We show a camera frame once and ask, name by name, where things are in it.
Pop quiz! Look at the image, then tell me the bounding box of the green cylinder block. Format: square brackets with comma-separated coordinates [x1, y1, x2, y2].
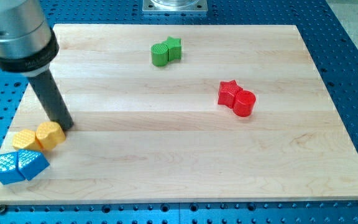
[150, 43, 168, 67]

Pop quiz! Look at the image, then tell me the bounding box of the wooden board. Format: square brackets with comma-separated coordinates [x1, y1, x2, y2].
[0, 24, 358, 205]

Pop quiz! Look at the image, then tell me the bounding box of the green star block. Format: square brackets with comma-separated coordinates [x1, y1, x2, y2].
[163, 36, 182, 61]

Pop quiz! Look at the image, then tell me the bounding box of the blue cube block left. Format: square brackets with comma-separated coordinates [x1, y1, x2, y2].
[0, 151, 25, 185]

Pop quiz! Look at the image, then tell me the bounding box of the red cylinder block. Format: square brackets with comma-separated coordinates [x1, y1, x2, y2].
[232, 90, 256, 117]

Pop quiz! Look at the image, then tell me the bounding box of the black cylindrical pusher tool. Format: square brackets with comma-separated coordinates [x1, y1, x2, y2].
[28, 70, 73, 131]

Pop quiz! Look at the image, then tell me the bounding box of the yellow hexagon block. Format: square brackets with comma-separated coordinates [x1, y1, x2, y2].
[12, 129, 43, 151]

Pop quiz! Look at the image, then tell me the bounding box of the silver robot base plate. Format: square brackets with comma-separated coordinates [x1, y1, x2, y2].
[142, 0, 208, 12]

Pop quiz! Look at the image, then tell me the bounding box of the blue pentagon block right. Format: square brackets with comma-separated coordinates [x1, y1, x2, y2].
[17, 149, 50, 180]

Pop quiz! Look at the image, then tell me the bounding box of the red star block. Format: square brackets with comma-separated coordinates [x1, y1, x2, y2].
[218, 80, 243, 109]

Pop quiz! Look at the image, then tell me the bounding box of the yellow heart block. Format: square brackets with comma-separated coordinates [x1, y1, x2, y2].
[35, 121, 66, 151]

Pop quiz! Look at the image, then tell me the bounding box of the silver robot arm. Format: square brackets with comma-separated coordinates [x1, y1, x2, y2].
[0, 0, 73, 131]

